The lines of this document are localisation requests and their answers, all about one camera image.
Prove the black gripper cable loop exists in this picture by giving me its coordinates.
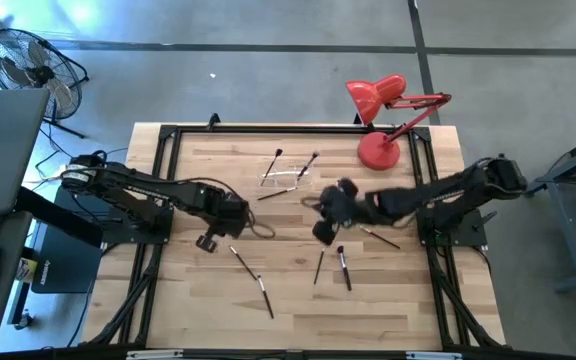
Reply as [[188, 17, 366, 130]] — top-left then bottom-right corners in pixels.
[[245, 207, 278, 240]]

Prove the yellow and white box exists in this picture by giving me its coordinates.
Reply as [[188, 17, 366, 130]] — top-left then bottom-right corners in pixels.
[[14, 256, 39, 285]]

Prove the large blue-handled powder brush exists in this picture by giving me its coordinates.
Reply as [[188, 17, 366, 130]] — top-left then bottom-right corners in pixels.
[[335, 244, 354, 293]]

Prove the clear acrylic brush organizer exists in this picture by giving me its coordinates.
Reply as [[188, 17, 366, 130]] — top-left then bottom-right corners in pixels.
[[257, 160, 315, 190]]

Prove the white bracket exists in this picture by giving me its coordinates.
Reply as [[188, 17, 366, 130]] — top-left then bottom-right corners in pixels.
[[406, 351, 463, 360], [126, 349, 184, 360]]

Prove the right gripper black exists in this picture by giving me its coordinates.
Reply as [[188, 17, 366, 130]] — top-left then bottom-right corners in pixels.
[[300, 177, 369, 247]]

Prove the black eyeliner pencil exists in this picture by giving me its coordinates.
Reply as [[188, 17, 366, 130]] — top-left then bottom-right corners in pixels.
[[312, 245, 328, 287]]

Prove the red desk lamp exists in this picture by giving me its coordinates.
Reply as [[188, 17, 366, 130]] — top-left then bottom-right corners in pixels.
[[345, 73, 453, 172]]

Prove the dark grey desk panel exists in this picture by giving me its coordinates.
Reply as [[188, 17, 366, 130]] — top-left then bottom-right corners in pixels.
[[0, 88, 52, 216]]

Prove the black crossbeam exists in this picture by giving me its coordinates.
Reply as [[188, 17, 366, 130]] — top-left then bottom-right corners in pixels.
[[0, 343, 576, 360]]

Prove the black floor fan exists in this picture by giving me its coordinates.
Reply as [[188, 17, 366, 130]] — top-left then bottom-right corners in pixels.
[[0, 27, 91, 140]]

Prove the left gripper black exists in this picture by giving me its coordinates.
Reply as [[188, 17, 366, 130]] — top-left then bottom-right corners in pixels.
[[195, 188, 252, 254]]

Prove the black case with white print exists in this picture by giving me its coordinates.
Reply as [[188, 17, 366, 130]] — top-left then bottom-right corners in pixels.
[[30, 183, 119, 295]]

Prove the black aluminium table frame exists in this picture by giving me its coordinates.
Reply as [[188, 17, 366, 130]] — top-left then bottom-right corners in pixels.
[[80, 123, 507, 351]]

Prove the grey metal cart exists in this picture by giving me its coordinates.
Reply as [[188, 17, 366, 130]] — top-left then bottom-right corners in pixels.
[[519, 127, 576, 295]]

